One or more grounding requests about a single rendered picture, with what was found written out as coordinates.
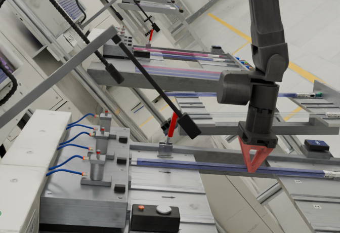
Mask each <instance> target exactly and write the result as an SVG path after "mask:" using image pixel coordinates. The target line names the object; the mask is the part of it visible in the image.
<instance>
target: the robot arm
mask: <svg viewBox="0 0 340 233"><path fill-rule="evenodd" d="M248 1H249V10H250V21H251V26H250V34H251V42H252V44H250V45H251V53H252V61H253V63H254V65H255V67H254V71H250V70H223V71H222V72H221V74H220V78H219V81H218V85H217V102H218V103H219V104H231V105H243V106H246V105H247V104H248V102H249V105H248V111H247V117H246V121H239V123H238V132H237V134H238V140H239V144H240V147H241V151H242V155H243V159H244V163H245V165H246V166H247V171H248V173H254V172H255V171H256V170H257V168H258V167H259V166H260V164H261V163H262V162H263V160H264V159H265V158H266V157H267V156H268V155H269V154H270V153H271V152H272V150H273V149H274V148H276V145H277V143H278V137H277V136H276V135H275V134H274V132H273V131H272V124H273V119H274V113H275V108H276V103H277V98H278V93H279V88H280V85H279V84H277V83H276V82H282V78H283V75H284V72H285V71H286V70H287V68H288V65H289V55H288V44H287V43H286V42H285V36H284V28H283V24H282V21H281V15H280V7H279V0H248ZM251 149H253V150H257V151H256V153H255V155H254V157H253V159H252V161H251V162H250V155H249V151H250V150H251Z"/></svg>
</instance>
